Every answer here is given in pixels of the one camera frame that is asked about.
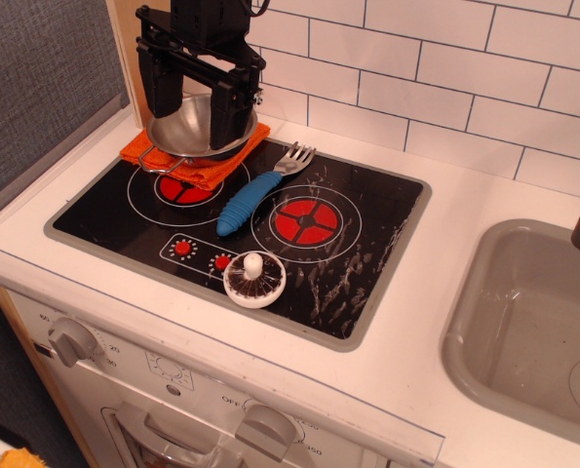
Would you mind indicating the wooden side panel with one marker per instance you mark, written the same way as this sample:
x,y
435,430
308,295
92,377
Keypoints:
x,y
126,28

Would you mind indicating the white toy oven front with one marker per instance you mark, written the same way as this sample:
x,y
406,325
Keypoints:
x,y
133,405

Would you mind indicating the grey right oven knob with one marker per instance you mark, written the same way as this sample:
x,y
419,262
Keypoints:
x,y
266,430

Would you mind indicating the black toy stove top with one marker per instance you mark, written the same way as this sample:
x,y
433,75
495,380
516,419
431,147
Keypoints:
x,y
339,228

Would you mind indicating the grey left timer knob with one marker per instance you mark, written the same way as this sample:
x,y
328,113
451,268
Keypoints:
x,y
72,341

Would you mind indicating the white toy mushroom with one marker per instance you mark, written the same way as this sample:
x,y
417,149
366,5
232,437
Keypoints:
x,y
254,279

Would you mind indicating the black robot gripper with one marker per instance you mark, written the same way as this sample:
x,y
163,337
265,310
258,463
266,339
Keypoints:
x,y
206,42

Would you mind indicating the yellow object bottom left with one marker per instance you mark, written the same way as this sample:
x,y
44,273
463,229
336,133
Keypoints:
x,y
21,458

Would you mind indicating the orange folded cloth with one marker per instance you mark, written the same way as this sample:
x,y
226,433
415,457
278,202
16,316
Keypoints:
x,y
140,151

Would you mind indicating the small steel wok pan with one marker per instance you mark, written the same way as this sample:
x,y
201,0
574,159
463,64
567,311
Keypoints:
x,y
186,137

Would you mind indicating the blue handled metal fork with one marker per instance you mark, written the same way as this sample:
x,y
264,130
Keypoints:
x,y
242,205

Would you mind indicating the grey plastic sink basin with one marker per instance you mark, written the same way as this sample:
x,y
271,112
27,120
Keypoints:
x,y
513,342

